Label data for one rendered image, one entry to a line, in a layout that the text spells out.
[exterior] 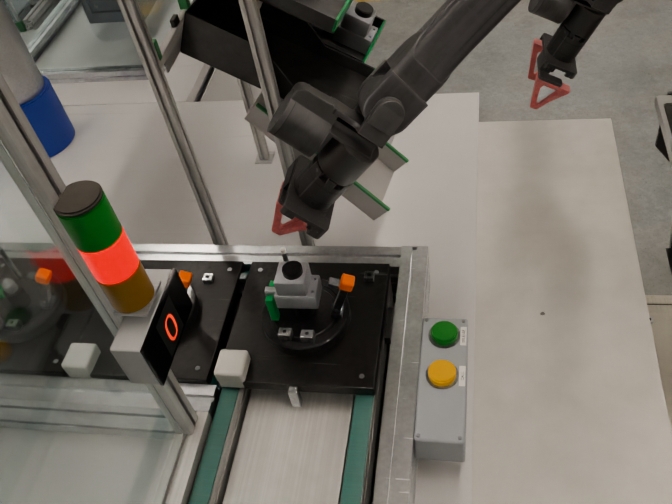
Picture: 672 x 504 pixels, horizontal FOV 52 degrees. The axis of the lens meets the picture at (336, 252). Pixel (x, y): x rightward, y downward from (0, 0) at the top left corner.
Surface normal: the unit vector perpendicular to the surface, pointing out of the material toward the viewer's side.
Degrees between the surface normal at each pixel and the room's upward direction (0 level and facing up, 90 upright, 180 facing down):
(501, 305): 0
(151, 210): 0
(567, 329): 0
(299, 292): 90
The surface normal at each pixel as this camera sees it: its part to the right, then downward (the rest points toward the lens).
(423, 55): 0.18, 0.27
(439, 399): -0.15, -0.67
